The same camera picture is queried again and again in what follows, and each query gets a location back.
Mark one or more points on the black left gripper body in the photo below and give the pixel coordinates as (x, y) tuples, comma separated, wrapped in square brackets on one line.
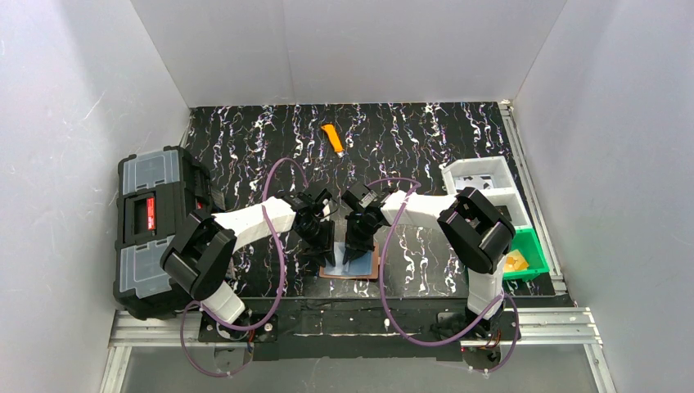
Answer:
[(315, 231)]

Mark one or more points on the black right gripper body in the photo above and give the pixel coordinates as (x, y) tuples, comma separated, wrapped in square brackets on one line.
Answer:
[(358, 232)]

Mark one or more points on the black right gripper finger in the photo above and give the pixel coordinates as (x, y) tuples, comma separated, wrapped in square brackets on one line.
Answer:
[(365, 255), (350, 254)]

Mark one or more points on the white credit card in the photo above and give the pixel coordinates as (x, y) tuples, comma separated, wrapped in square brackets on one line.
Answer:
[(479, 181)]

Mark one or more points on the black toolbox with clear lids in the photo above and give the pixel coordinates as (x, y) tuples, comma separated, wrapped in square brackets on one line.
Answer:
[(157, 191)]

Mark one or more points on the orange credit card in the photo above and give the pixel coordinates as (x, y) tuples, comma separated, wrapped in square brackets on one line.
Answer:
[(515, 264)]

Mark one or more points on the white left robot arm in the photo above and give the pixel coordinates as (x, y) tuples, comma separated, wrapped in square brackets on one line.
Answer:
[(198, 256)]

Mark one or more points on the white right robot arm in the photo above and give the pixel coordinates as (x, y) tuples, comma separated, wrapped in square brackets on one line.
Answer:
[(475, 229)]

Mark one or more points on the orange utility knife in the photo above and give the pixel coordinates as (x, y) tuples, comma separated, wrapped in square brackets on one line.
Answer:
[(334, 139)]

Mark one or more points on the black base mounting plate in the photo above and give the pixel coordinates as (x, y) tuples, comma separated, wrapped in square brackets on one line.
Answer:
[(305, 328)]

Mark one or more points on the white plastic bin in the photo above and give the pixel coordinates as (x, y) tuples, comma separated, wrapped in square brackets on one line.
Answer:
[(492, 176)]

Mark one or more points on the green plastic bin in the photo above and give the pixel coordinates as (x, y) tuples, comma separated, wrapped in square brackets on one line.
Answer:
[(526, 250)]

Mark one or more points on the aluminium frame rail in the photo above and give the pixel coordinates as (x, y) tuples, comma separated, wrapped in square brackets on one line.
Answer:
[(538, 326)]

